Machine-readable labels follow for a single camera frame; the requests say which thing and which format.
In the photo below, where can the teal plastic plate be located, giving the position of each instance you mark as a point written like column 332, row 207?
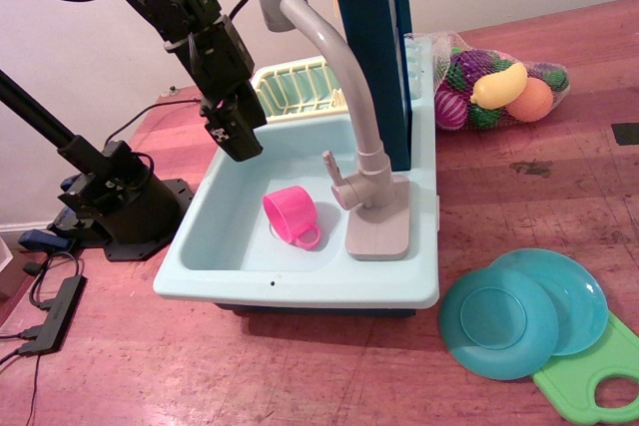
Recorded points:
column 499, row 323
column 579, row 300

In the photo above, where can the grey toy faucet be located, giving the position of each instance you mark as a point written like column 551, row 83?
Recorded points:
column 377, row 200

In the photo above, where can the pink plastic toy cup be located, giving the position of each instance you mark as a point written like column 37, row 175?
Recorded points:
column 293, row 216

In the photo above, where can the light blue toy sink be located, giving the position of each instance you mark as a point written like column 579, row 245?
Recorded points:
column 227, row 252

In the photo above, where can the yellow dish drying rack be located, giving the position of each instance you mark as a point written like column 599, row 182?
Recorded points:
column 299, row 90

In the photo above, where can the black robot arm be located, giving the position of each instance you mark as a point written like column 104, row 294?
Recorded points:
column 176, row 19

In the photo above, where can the mesh bag of toy produce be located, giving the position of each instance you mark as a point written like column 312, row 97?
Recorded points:
column 443, row 68

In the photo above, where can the yellow toy banana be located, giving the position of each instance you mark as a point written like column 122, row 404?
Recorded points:
column 496, row 90

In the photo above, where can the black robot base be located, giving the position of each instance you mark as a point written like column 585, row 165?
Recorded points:
column 117, row 203

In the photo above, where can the rear teal plastic plate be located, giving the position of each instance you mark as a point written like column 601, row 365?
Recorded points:
column 579, row 300

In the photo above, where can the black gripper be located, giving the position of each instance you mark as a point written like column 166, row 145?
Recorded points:
column 221, row 66

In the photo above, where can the black USB hub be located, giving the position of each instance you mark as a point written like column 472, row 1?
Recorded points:
column 51, row 334

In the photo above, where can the green plastic cutting board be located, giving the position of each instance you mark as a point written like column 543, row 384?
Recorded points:
column 570, row 382

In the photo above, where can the blue clamp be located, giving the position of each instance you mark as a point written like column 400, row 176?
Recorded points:
column 38, row 240

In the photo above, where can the front teal plastic plate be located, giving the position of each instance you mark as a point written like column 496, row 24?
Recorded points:
column 499, row 323

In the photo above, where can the black tape patch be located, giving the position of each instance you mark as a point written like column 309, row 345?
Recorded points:
column 626, row 134

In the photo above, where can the orange toy fruit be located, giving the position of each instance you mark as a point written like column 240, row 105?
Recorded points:
column 533, row 104

